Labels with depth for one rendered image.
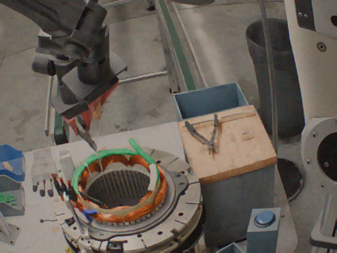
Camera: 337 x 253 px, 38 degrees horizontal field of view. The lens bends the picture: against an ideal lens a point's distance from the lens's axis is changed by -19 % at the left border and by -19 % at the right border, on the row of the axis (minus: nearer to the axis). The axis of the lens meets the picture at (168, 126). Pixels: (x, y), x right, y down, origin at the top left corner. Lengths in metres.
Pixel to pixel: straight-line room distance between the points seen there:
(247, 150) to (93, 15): 0.60
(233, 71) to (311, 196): 1.19
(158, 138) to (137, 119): 1.40
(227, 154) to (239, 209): 0.15
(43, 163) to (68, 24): 1.07
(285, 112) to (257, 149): 1.57
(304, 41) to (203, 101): 0.94
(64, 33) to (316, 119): 0.37
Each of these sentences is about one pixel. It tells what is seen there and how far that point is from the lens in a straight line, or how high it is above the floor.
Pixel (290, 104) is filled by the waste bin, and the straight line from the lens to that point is 2.80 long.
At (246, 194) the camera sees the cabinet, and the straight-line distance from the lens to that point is 1.31.
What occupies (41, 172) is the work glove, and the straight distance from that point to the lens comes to 1.75.
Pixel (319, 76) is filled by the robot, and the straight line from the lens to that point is 0.60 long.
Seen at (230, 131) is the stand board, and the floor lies 1.06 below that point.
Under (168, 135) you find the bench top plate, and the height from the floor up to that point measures 0.78.
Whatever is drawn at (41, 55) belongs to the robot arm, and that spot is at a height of 1.37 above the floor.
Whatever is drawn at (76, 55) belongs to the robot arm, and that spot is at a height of 1.52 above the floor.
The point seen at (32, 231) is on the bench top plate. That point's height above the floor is 0.78.
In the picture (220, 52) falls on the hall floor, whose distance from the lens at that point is 3.66.
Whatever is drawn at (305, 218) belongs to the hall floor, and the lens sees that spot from 2.52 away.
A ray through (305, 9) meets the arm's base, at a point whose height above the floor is 1.74.
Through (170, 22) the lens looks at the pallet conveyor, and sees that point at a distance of 2.46.
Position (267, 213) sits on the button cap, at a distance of 1.15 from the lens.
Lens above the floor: 1.90
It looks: 38 degrees down
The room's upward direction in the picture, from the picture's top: 10 degrees counter-clockwise
